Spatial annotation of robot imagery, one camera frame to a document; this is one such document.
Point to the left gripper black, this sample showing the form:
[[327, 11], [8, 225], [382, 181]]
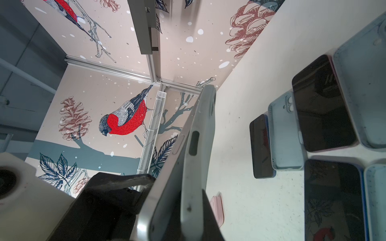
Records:
[[106, 211]]

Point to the light-blue phone case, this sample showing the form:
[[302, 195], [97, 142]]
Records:
[[375, 192], [286, 142]]

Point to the black phone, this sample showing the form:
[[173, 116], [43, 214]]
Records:
[[152, 221], [260, 148], [324, 120]]

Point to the black wall basket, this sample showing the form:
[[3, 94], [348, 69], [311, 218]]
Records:
[[144, 20]]

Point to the grey-blue phone case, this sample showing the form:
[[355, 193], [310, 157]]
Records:
[[196, 165], [360, 65]]

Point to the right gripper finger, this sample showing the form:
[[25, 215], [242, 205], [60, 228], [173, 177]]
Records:
[[211, 230]]

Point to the grey ceiling pipe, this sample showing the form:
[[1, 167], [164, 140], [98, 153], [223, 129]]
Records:
[[26, 76]]

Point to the pink phone case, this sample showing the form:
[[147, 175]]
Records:
[[216, 204]]

